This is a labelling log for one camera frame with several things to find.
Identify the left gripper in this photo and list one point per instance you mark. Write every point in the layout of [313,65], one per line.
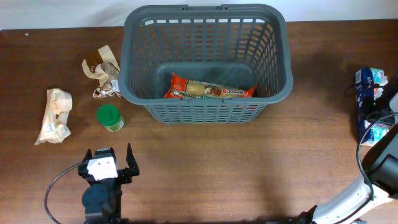
[125,173]

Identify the blue tissue multipack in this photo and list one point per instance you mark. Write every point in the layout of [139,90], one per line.
[379,130]

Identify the green lid seasoning jar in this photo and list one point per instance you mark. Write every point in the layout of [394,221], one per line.
[110,118]

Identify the beige plastic bag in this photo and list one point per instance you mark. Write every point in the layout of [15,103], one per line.
[54,124]

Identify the orange spaghetti packet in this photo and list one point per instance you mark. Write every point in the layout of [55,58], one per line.
[184,88]

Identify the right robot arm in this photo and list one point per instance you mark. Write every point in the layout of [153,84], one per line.
[376,184]

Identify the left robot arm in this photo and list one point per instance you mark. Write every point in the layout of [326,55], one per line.
[102,199]

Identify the grey plastic basket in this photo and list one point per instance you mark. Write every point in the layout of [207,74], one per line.
[237,45]

